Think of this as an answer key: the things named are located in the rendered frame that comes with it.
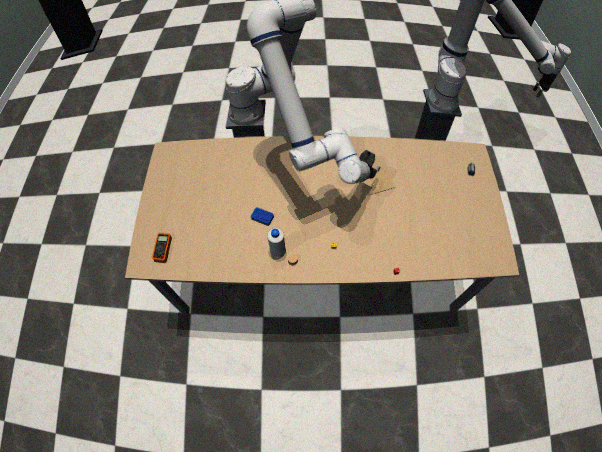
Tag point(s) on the tan mat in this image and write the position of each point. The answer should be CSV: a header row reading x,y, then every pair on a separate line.
x,y
381,182

